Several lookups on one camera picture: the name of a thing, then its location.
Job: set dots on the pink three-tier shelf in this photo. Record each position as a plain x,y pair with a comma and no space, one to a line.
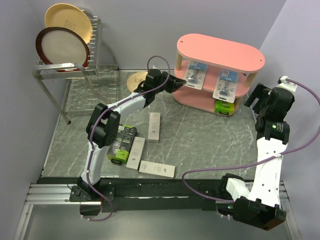
218,54

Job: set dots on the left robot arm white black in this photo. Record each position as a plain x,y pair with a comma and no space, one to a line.
102,128

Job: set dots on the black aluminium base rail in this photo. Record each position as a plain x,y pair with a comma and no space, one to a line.
139,194

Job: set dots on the brown rimmed white plate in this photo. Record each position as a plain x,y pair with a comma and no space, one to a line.
59,45

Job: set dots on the white razor box slanted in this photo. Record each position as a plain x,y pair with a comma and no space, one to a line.
135,153

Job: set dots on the floral wooden plate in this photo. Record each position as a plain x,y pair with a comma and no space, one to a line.
135,79

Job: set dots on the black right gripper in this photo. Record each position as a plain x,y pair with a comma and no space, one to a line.
261,92

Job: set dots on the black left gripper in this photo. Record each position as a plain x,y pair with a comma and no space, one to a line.
174,84

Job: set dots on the metal dish rack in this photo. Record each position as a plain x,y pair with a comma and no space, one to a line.
86,87

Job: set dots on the blue razor blister pack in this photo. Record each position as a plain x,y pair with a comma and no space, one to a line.
226,86
195,75

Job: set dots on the white razor box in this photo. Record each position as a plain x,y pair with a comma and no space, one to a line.
154,127
158,169

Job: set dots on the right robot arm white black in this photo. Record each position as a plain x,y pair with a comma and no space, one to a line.
265,170

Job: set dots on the beige plate in rack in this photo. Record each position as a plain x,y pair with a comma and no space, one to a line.
68,16

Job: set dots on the white razor box bottom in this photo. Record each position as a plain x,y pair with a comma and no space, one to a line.
158,169

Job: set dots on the black green razor box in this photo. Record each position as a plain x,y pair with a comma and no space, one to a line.
223,107
119,151

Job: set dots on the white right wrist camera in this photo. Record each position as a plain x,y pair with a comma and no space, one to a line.
287,85

